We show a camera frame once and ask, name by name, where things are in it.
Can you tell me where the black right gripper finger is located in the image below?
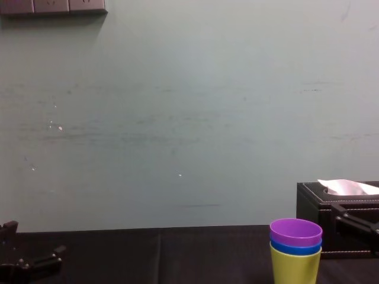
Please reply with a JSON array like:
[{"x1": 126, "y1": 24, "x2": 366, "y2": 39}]
[{"x1": 330, "y1": 202, "x2": 379, "y2": 257}]

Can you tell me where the white wall socket panel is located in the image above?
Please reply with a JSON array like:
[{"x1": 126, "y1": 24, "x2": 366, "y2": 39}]
[
  {"x1": 33, "y1": 0, "x2": 70, "y2": 14},
  {"x1": 68, "y1": 0, "x2": 107, "y2": 12},
  {"x1": 0, "y1": 0, "x2": 35, "y2": 15}
]

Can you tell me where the purple plastic cup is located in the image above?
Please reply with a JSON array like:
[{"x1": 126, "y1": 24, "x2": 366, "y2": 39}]
[{"x1": 269, "y1": 218, "x2": 323, "y2": 247}]

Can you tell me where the white tissue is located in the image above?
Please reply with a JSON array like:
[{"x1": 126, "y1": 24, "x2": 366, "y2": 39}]
[{"x1": 317, "y1": 178, "x2": 379, "y2": 197}]

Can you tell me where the black leather tissue box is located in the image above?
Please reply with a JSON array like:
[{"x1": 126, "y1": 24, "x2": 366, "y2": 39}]
[{"x1": 296, "y1": 180, "x2": 379, "y2": 260}]

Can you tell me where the blue plastic cup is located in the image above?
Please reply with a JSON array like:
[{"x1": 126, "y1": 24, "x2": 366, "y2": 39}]
[{"x1": 269, "y1": 236, "x2": 323, "y2": 256}]

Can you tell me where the black tablecloth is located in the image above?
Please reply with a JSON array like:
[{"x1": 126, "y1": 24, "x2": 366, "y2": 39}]
[{"x1": 0, "y1": 224, "x2": 379, "y2": 284}]

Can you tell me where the yellow-green plastic cup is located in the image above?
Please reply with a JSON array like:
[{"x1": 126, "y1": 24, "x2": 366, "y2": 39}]
[{"x1": 269, "y1": 242, "x2": 323, "y2": 284}]

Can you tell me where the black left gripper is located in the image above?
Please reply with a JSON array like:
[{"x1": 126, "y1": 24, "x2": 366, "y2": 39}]
[{"x1": 0, "y1": 220, "x2": 68, "y2": 284}]

